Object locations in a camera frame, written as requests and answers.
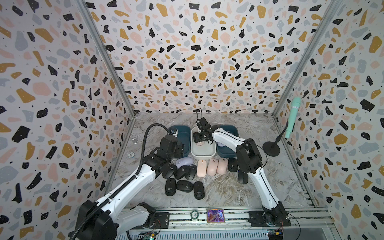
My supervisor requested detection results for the black mouse lower right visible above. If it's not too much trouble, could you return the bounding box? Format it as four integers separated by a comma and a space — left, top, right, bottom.
193, 181, 205, 200

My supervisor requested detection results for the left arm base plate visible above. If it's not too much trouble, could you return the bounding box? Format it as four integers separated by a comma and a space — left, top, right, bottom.
133, 212, 170, 231

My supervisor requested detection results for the black mouse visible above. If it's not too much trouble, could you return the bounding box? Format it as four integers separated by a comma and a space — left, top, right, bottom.
162, 164, 178, 179
185, 165, 197, 181
228, 158, 238, 173
238, 169, 249, 185
165, 178, 177, 197
193, 181, 205, 200
174, 166, 190, 180
176, 180, 194, 193

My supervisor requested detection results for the teal storage box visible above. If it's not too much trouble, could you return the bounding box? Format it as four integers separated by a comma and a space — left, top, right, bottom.
170, 125, 191, 157
215, 125, 244, 159

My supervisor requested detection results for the right teal storage box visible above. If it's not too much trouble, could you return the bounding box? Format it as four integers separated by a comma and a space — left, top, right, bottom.
215, 125, 244, 159

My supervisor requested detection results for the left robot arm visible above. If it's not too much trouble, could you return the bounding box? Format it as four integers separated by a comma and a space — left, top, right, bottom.
70, 135, 184, 240

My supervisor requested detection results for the left teal storage box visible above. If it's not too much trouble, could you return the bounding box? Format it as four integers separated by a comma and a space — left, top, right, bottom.
170, 125, 191, 157

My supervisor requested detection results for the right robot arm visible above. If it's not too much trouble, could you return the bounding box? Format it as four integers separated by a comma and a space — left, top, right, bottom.
193, 117, 289, 226

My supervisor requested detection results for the black mouse far lower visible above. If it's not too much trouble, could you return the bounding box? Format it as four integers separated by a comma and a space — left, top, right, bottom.
238, 169, 249, 185

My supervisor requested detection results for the black mouse lower left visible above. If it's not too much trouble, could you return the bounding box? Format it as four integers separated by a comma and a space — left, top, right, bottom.
165, 178, 177, 197

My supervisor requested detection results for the black mouse upper middle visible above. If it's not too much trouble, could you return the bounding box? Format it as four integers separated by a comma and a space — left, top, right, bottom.
174, 166, 190, 180

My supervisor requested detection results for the black mouse upper right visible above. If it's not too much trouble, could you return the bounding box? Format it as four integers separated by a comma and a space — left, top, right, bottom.
185, 165, 197, 181

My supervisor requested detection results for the black mouse upper left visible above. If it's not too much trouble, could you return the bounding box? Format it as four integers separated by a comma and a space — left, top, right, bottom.
162, 164, 178, 179

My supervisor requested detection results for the black mouse far upper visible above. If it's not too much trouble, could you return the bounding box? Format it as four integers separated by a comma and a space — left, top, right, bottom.
228, 158, 238, 173

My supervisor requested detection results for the white storage box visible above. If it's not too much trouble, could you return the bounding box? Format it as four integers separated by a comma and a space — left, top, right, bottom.
190, 127, 217, 160

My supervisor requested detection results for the green microphone on stand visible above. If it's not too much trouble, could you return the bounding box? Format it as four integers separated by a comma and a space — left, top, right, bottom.
262, 97, 301, 157

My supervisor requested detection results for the small colourful screen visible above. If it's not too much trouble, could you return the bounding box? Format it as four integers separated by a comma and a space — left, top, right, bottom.
207, 209, 225, 223

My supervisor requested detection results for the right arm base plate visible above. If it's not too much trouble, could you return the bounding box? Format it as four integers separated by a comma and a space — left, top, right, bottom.
248, 211, 292, 227

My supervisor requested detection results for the aluminium front rail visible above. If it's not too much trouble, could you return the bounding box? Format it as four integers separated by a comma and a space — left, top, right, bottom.
79, 206, 340, 240

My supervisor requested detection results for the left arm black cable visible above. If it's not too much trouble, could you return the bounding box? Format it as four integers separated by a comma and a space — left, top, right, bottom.
68, 122, 170, 240

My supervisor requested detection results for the black mouse lower middle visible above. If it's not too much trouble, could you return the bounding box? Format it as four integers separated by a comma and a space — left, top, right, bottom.
176, 180, 194, 193

